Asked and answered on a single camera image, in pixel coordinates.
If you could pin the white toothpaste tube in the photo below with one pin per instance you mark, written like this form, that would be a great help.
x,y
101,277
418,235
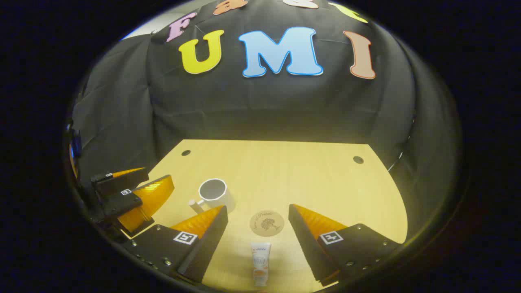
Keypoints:
x,y
260,260

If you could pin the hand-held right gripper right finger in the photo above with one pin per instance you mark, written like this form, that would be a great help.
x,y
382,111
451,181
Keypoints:
x,y
303,240

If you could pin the light wooden desktop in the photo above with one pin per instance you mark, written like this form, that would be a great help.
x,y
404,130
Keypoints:
x,y
285,179

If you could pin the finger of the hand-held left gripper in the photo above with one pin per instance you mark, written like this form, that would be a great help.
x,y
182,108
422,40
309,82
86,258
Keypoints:
x,y
118,201
122,181

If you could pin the round wooden coaster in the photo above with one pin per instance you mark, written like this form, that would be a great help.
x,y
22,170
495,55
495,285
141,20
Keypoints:
x,y
266,224

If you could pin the black backdrop cloth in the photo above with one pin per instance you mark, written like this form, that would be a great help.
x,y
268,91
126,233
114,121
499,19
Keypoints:
x,y
264,106

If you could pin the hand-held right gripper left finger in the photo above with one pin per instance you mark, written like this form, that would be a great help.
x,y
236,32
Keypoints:
x,y
207,244

